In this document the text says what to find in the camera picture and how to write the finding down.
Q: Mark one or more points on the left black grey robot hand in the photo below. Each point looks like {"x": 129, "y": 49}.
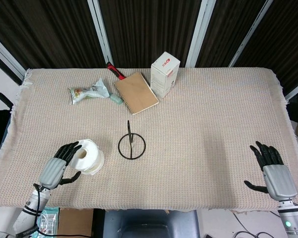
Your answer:
{"x": 51, "y": 172}

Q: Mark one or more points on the right black grey robot hand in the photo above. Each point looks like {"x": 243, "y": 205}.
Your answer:
{"x": 279, "y": 181}

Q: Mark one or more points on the white paper roll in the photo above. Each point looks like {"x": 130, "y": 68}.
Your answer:
{"x": 89, "y": 155}

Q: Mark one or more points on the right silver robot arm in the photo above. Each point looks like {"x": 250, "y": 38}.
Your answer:
{"x": 293, "y": 219}

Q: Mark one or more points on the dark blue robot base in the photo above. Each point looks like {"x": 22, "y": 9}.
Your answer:
{"x": 151, "y": 224}

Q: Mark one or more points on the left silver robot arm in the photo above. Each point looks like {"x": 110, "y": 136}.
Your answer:
{"x": 23, "y": 219}

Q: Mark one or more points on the teal wet wipes pack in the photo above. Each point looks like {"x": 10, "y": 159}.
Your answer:
{"x": 48, "y": 220}

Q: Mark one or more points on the brown cardboard box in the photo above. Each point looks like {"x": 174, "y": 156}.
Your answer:
{"x": 75, "y": 221}

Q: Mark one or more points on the crumpled snack bag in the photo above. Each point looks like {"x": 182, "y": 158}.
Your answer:
{"x": 88, "y": 93}

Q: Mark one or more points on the black curved tube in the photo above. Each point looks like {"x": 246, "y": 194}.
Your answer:
{"x": 2, "y": 96}

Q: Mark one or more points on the small green packet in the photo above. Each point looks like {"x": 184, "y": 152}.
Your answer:
{"x": 115, "y": 99}

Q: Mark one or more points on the beige woven tablecloth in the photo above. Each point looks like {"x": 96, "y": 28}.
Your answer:
{"x": 188, "y": 138}

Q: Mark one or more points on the brown spiral notebook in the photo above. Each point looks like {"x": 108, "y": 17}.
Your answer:
{"x": 136, "y": 93}

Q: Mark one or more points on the red black utility knife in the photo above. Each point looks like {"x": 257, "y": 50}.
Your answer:
{"x": 115, "y": 70}

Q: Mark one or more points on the white cardboard product box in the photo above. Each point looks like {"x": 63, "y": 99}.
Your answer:
{"x": 164, "y": 74}

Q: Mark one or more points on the white metal partition post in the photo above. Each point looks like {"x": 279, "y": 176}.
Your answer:
{"x": 100, "y": 32}
{"x": 250, "y": 32}
{"x": 197, "y": 32}
{"x": 7, "y": 59}
{"x": 296, "y": 91}

